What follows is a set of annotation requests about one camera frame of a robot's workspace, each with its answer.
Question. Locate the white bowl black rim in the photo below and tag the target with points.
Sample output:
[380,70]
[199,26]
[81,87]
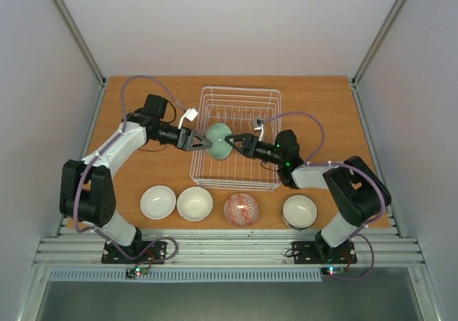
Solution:
[299,212]

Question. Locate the aluminium frame post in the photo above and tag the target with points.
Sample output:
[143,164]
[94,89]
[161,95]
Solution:
[381,34]
[71,24]

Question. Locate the aluminium frame post right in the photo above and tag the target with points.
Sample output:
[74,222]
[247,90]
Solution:
[381,34]

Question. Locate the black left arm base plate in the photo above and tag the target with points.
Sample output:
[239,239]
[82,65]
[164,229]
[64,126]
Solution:
[156,253]

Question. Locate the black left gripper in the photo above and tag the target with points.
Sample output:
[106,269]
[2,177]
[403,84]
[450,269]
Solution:
[185,141]

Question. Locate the white bowl far left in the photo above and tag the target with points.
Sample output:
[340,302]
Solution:
[158,202]

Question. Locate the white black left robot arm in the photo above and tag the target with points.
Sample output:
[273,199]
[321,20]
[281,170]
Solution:
[87,192]

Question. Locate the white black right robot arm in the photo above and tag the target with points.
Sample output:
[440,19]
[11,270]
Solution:
[359,194]

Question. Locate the green circuit board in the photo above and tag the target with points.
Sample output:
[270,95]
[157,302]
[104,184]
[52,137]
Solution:
[332,270]
[137,272]

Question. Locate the right green circuit board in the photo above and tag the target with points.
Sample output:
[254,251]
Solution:
[332,270]

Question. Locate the red patterned bowl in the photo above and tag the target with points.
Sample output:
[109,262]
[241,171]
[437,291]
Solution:
[241,209]

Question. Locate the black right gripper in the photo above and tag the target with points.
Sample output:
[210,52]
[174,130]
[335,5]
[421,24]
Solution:
[248,146]

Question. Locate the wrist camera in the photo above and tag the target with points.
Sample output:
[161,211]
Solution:
[188,115]
[259,128]

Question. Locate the left green circuit board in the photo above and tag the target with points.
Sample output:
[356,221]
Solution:
[137,272]

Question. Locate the aluminium rail base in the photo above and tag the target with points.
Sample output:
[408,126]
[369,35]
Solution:
[232,248]

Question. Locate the celadon green ceramic bowl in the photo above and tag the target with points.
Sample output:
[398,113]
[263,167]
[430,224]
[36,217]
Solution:
[216,133]

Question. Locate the aluminium frame post left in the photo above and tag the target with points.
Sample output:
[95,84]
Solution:
[71,24]

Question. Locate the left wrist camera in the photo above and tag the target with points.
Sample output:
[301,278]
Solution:
[188,115]

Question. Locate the grey slotted cable duct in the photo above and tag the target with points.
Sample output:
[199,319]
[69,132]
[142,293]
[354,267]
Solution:
[182,275]

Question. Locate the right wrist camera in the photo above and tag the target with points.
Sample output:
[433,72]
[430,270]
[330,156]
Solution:
[259,128]

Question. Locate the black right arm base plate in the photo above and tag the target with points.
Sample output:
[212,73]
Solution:
[308,253]

